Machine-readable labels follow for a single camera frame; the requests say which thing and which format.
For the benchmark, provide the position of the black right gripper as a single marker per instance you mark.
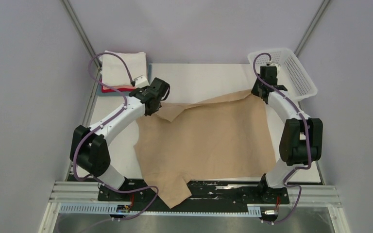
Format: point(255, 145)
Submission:
point(254, 91)

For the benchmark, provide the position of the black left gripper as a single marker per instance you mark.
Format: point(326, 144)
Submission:
point(149, 113)

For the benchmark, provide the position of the beige t shirt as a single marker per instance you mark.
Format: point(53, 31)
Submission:
point(223, 137)

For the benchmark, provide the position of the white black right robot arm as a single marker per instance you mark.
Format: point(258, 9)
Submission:
point(301, 140)

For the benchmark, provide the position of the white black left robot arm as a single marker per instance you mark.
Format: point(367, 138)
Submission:
point(90, 145)

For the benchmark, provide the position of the white plastic laundry basket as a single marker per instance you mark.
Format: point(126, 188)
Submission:
point(291, 72)

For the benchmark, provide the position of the red folded t shirt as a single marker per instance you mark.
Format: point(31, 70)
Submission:
point(112, 91)

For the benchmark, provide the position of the peach folded t shirt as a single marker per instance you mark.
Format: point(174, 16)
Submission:
point(119, 87)

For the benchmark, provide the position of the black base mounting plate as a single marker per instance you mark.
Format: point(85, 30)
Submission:
point(206, 196)

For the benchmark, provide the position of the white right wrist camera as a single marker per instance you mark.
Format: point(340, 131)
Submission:
point(278, 67)

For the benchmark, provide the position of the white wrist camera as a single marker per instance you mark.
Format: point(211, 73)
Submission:
point(141, 81)
point(278, 67)

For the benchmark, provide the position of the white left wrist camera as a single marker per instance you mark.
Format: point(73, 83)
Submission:
point(141, 81)

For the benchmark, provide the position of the right corner metal post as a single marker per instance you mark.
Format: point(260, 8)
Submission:
point(312, 25)

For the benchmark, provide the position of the corner metal post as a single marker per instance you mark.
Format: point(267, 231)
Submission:
point(312, 25)
point(78, 27)

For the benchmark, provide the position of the left corner metal post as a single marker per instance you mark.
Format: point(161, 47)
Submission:
point(78, 27)

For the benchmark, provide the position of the aluminium frame rail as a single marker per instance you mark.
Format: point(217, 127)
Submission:
point(72, 207)

